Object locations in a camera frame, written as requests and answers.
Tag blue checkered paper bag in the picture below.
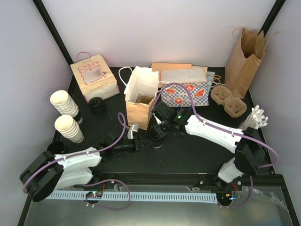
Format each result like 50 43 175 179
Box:
161 68 209 108

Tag Cakes printed paper bag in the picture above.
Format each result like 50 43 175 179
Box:
70 52 119 102

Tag upper stack of paper cups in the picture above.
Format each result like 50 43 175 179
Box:
50 90 79 118

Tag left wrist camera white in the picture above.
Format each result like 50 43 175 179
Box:
127 123 139 139

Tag orange paper bag white handles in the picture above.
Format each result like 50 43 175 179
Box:
123 66 166 130

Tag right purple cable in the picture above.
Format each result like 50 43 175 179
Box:
155 82 280 209

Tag white slotted cable duct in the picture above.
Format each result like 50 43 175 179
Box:
47 190 217 204

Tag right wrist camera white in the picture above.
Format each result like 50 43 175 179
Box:
150 112 162 125

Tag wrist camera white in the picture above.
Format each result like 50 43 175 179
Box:
127 123 139 139
150 112 162 125

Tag black cup lid stack left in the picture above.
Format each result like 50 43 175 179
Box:
47 140 69 154

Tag flat kraft bag brown handles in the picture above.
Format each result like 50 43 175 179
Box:
192 65 226 91

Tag stack of paper cups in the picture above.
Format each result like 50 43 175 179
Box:
54 115 84 144
50 90 79 118

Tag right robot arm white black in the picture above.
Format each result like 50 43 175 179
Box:
149 102 266 190

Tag lower stack of paper cups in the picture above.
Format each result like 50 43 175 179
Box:
54 115 84 144

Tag flat orange paper bag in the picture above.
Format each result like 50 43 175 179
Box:
151 63 192 81

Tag white wrapped straws in cup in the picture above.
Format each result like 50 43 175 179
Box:
239 105 268 130

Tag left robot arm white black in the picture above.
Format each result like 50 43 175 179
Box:
19 127 152 202

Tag tall brown paper bag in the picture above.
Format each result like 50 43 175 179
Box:
225 28 272 99

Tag black coffee cup lid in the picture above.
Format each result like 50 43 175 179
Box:
88 97 105 115

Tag paper coffee cup black sleeve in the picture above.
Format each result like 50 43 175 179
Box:
150 136 164 149

